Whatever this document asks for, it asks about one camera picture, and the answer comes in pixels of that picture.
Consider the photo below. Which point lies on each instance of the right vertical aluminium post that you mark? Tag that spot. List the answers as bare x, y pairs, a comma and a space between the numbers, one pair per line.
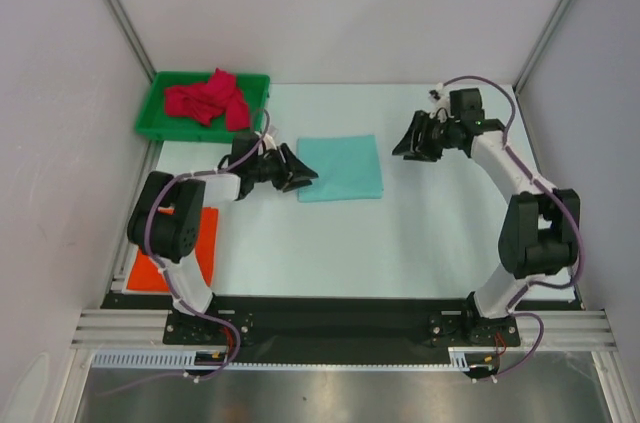
553, 23

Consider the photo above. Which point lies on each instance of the red crumpled t shirt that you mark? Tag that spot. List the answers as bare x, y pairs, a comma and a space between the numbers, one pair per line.
204, 102

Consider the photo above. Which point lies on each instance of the white slotted cable duct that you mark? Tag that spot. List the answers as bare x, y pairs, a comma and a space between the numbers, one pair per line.
208, 360

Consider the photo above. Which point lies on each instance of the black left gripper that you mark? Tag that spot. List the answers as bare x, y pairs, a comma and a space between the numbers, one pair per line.
291, 166

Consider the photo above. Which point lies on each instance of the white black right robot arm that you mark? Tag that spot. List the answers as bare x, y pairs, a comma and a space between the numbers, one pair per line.
540, 233

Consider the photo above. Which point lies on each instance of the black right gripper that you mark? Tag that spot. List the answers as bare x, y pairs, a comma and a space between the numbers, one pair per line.
428, 134

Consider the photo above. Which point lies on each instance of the teal t shirt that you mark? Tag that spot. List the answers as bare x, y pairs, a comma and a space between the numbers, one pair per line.
348, 168

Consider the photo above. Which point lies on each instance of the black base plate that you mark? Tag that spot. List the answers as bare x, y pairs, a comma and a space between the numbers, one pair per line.
332, 331

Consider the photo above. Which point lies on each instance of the left side aluminium rail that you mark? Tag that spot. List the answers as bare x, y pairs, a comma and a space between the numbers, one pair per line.
117, 275

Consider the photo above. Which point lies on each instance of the green plastic tray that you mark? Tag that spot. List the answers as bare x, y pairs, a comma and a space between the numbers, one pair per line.
155, 124

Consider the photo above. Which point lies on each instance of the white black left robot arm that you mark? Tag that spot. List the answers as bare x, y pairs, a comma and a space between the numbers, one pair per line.
166, 220

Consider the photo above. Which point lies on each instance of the vertical aluminium post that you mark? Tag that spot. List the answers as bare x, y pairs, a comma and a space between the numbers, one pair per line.
125, 25
553, 23

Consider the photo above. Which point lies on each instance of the aluminium frame rail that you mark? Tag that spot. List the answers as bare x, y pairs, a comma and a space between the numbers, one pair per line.
111, 328

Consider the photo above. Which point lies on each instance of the orange folded t shirt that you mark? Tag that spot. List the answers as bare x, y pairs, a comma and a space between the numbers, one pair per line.
142, 276

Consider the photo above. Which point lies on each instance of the left vertical aluminium post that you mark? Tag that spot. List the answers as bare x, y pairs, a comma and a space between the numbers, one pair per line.
125, 25

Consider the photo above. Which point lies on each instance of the right side aluminium rail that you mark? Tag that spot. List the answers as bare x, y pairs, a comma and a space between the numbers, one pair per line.
558, 126

